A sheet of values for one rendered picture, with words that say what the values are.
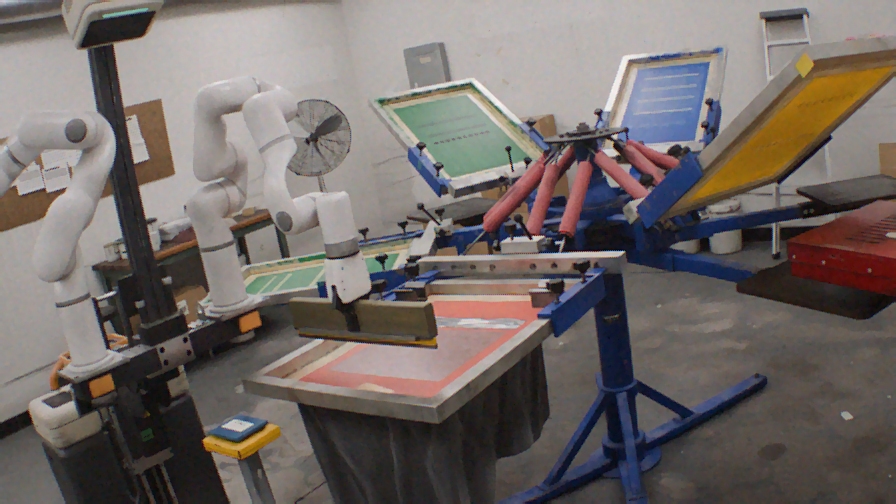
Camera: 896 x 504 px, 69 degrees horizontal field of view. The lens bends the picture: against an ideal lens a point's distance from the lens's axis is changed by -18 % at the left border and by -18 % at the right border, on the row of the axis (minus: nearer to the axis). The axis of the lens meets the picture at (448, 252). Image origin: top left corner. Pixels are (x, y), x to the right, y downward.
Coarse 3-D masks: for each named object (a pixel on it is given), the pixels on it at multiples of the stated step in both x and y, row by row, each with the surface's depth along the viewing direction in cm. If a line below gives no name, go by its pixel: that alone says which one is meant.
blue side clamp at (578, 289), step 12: (600, 276) 207; (576, 288) 201; (588, 288) 200; (600, 288) 206; (564, 300) 190; (576, 300) 194; (588, 300) 200; (600, 300) 206; (540, 312) 188; (552, 312) 185; (564, 312) 189; (576, 312) 194; (564, 324) 189
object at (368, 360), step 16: (432, 304) 228; (448, 304) 225; (464, 304) 222; (480, 304) 220; (352, 352) 199; (368, 352) 197; (384, 352) 195; (400, 352) 192; (320, 368) 191; (336, 368) 189; (352, 368) 187; (368, 368) 185; (384, 368) 183; (336, 384) 178; (352, 384) 176
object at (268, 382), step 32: (448, 288) 234; (480, 288) 228; (512, 288) 222; (544, 320) 185; (320, 352) 199; (512, 352) 171; (256, 384) 178; (288, 384) 173; (320, 384) 170; (480, 384) 160; (416, 416) 151; (448, 416) 151
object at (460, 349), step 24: (480, 312) 212; (504, 312) 208; (528, 312) 204; (456, 336) 197; (480, 336) 193; (504, 336) 190; (408, 360) 186; (432, 360) 183; (456, 360) 180; (480, 360) 177; (384, 384) 173; (408, 384) 171; (432, 384) 168
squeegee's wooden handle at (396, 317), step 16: (304, 304) 180; (320, 304) 177; (368, 304) 169; (384, 304) 167; (400, 304) 164; (416, 304) 162; (304, 320) 182; (320, 320) 179; (336, 320) 176; (368, 320) 170; (384, 320) 167; (400, 320) 165; (416, 320) 162; (432, 320) 162; (432, 336) 162
